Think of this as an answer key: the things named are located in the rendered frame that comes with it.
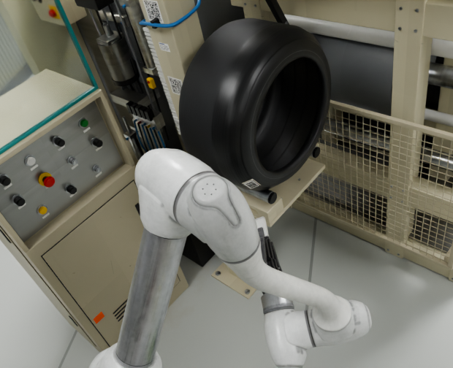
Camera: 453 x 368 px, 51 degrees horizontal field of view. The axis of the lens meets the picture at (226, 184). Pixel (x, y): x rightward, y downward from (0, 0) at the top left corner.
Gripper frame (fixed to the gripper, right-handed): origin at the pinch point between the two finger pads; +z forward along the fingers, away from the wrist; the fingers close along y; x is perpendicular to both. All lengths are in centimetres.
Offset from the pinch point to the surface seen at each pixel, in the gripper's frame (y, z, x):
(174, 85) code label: -9, 61, -19
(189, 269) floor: 92, 27, -85
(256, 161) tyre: -7.4, 18.8, 5.6
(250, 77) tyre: -25.9, 34.5, 16.6
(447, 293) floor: 121, -15, 37
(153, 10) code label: -34, 71, -8
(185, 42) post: -21, 64, -5
